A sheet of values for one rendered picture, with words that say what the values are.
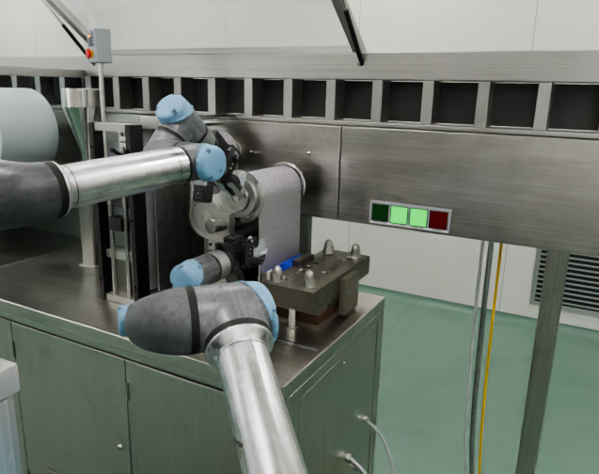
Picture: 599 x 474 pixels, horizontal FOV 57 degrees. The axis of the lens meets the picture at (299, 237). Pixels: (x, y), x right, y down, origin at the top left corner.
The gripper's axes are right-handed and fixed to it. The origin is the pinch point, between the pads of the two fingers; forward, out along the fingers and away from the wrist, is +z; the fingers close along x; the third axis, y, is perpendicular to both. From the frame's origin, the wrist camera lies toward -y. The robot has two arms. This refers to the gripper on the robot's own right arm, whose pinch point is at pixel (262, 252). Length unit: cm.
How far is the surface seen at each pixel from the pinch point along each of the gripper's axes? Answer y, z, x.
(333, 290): -9.3, 5.9, -20.0
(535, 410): -52, 46, -74
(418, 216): 9.6, 29.4, -36.1
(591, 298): -82, 261, -90
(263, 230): 6.4, 0.3, -0.2
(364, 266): -8.7, 29.1, -20.0
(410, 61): 54, 31, -30
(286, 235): 2.2, 13.2, -0.3
